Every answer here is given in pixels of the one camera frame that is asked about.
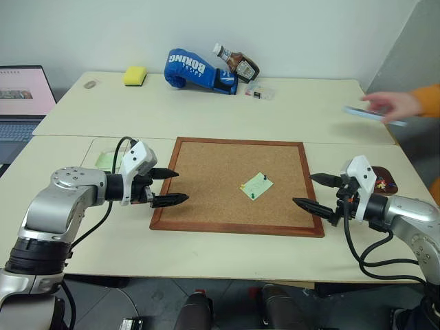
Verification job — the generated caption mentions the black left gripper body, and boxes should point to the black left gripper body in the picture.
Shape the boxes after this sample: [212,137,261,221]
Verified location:
[130,173,155,206]

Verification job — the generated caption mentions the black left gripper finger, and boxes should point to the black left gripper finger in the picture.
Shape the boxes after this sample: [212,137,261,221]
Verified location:
[150,193,190,208]
[150,167,180,179]

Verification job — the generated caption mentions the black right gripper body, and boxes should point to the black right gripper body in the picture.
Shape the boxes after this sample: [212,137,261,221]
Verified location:
[335,177,362,221]

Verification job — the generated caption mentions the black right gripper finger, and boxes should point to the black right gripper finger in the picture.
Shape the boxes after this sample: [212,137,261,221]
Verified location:
[308,173,342,188]
[291,197,338,227]

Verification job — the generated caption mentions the light green paper note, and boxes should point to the light green paper note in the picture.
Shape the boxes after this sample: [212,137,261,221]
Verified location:
[239,173,274,200]

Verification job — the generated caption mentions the light blue smartphone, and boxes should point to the light blue smartphone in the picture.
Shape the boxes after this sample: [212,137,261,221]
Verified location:
[342,105,409,127]

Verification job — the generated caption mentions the wood-framed cork board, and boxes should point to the wood-framed cork board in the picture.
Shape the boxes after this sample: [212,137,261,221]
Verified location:
[149,136,325,238]

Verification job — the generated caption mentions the person's bare hand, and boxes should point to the person's bare hand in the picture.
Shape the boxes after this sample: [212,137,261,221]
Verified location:
[360,91,424,124]

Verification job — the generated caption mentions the brown round dish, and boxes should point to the brown round dish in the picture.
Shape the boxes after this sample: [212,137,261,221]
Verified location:
[371,166,400,197]

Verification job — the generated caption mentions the green paper sheets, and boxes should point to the green paper sheets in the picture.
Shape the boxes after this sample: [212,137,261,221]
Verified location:
[95,148,121,170]

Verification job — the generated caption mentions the clear plastic tray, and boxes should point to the clear plastic tray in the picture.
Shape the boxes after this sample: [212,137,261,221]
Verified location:
[82,137,138,173]

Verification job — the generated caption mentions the yellow sponge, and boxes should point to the yellow sponge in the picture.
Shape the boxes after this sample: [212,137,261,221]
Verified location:
[122,66,148,87]

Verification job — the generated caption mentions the dark rounded shape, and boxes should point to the dark rounded shape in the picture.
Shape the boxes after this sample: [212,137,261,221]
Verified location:
[259,283,309,330]
[175,290,214,330]

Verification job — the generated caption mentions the blue boxing glove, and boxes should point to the blue boxing glove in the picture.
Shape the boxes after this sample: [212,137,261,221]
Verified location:
[163,48,239,96]

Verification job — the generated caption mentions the small clear plastic box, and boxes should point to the small clear plastic box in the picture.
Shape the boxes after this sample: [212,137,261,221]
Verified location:
[244,82,277,100]

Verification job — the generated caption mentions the brown sauce bottle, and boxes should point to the brown sauce bottle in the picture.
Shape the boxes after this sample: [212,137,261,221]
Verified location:
[212,43,261,84]

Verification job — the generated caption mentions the open laptop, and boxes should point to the open laptop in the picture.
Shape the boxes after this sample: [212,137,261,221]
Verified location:
[0,65,58,166]

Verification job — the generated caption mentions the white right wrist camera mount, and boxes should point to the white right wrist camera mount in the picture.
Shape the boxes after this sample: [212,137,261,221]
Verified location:
[340,155,376,221]

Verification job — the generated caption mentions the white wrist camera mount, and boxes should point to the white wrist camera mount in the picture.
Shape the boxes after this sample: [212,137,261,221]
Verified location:
[119,140,158,206]
[340,155,376,221]

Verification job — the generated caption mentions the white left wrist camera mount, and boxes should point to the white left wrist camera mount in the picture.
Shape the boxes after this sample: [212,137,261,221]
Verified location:
[119,140,158,206]

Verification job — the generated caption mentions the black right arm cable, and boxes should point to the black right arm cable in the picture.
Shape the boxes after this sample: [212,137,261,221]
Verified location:
[343,206,429,285]

